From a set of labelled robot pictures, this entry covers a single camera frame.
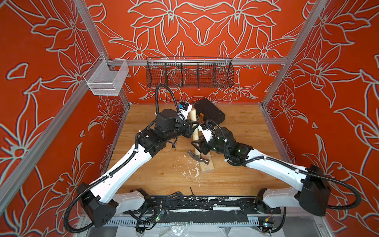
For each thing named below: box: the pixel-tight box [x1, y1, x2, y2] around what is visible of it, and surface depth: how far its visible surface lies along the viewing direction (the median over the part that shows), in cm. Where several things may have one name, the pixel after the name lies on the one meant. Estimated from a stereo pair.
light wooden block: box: [199, 152, 215, 173], surface depth 85 cm
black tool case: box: [194, 98, 226, 125], surface depth 110 cm
